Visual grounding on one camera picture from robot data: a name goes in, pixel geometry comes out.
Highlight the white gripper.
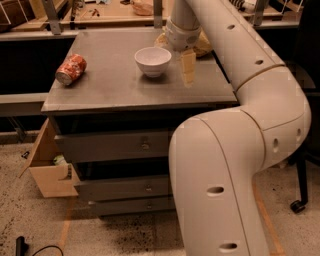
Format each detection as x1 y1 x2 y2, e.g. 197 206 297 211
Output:
165 18 201 87

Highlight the white ceramic bowl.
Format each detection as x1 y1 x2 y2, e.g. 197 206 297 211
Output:
134 47 172 78

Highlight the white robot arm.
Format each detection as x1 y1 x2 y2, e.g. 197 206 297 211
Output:
166 0 311 256

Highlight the pink bowl on workbench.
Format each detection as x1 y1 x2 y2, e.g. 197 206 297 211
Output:
130 0 153 16

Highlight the red coke can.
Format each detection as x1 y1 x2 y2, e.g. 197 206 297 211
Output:
55 54 87 85

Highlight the brown chip bag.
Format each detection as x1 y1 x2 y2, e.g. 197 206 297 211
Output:
154 32 213 58

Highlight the grey drawer cabinet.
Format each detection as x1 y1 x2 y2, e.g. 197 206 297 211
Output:
40 28 238 218

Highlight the top grey drawer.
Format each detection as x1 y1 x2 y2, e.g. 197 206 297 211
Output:
55 129 172 163

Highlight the grey drawer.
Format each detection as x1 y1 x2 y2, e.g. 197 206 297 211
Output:
55 129 172 163
89 196 175 216
74 175 172 201

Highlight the black office chair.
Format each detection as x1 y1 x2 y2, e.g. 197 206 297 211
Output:
290 0 320 213

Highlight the bottom grey drawer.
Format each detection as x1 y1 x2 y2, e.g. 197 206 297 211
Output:
89 196 175 216

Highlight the middle grey drawer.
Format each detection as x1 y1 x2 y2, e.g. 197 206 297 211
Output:
74 175 172 201

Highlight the wooden background workbench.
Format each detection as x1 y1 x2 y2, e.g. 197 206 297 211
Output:
0 0 304 32

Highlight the open cardboard box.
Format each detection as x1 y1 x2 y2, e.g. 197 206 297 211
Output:
19 120 79 198

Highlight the black cable on floor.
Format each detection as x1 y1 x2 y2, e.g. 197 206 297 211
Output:
15 235 64 256

